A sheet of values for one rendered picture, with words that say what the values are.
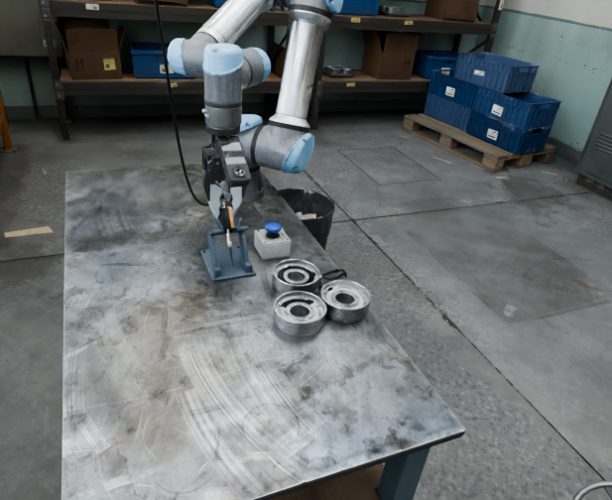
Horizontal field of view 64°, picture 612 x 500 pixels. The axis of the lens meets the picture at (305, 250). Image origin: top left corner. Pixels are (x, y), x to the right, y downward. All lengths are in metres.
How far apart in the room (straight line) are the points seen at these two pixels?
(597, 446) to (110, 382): 1.76
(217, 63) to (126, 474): 0.71
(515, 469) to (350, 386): 1.15
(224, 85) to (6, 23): 3.67
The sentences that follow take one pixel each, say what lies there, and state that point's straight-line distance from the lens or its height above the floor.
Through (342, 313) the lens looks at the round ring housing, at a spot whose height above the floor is 0.83.
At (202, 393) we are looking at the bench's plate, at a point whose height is 0.80.
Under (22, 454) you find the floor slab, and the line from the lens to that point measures 1.91.
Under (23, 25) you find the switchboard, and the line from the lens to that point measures 4.59.
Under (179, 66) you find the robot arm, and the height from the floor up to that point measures 1.20.
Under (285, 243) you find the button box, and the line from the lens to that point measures 1.17.
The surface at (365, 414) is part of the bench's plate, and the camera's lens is 0.85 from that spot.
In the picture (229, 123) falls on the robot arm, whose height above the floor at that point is 1.13.
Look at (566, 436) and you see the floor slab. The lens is 2.17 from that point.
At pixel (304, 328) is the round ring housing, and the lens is 0.94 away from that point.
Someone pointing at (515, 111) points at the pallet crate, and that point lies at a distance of 4.53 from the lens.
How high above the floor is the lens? 1.44
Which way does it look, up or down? 31 degrees down
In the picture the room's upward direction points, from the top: 6 degrees clockwise
